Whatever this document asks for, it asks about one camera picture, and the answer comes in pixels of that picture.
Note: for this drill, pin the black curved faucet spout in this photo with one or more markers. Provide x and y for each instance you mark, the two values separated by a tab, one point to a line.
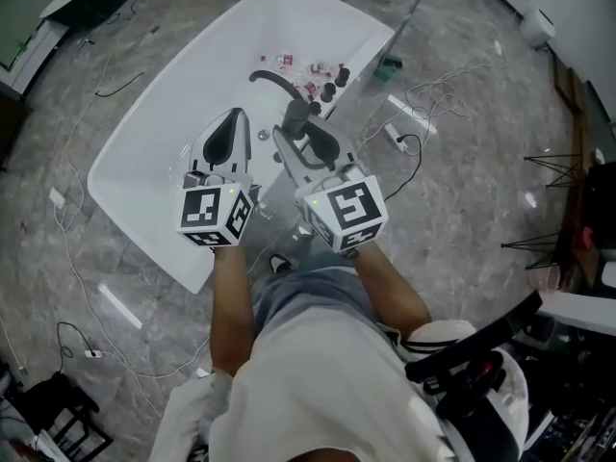
276	79

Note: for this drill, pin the small black faucet knob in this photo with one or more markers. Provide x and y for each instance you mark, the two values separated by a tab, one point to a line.
315	108

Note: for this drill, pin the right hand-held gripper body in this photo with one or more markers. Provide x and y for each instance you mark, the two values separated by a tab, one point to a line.
346	210

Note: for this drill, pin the white bathtub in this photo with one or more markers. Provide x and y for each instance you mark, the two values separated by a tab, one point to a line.
192	89

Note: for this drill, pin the green box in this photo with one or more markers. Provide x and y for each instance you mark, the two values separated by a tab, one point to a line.
387	68

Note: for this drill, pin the white round appliance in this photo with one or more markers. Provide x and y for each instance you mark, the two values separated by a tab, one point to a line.
537	27

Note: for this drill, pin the person's black white shoe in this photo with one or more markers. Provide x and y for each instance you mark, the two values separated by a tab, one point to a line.
280	263

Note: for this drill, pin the pink plastic cup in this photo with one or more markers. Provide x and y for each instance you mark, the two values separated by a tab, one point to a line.
545	277

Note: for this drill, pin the person's left forearm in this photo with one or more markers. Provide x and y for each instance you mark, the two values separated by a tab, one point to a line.
233	306

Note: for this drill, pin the small white power strip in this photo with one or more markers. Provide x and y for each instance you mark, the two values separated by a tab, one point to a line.
94	353

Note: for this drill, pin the person's blue jeans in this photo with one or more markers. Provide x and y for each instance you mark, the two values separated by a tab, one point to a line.
313	282

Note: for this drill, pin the person's right forearm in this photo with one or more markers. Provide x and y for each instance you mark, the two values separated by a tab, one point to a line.
390	287

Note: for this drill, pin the silver bathtub drain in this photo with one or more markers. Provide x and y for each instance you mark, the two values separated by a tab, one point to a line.
263	134

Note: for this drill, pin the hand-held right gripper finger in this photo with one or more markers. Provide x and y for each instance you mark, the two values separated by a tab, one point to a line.
289	154
339	142

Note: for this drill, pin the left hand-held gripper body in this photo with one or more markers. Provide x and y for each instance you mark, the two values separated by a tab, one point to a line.
212	210

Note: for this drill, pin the dark wooden table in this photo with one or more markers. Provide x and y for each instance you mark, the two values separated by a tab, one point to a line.
584	171

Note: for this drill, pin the black metal stool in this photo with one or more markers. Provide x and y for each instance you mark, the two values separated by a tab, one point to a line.
62	412

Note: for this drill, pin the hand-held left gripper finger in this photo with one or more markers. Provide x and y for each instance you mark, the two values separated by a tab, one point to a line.
244	137
212	132

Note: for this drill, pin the black handheld shower head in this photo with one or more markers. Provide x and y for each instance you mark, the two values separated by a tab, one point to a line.
294	112

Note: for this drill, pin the white wall adapter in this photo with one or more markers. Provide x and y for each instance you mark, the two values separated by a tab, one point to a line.
57	198

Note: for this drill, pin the person's white shirt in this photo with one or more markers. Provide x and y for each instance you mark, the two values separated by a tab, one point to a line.
327	383

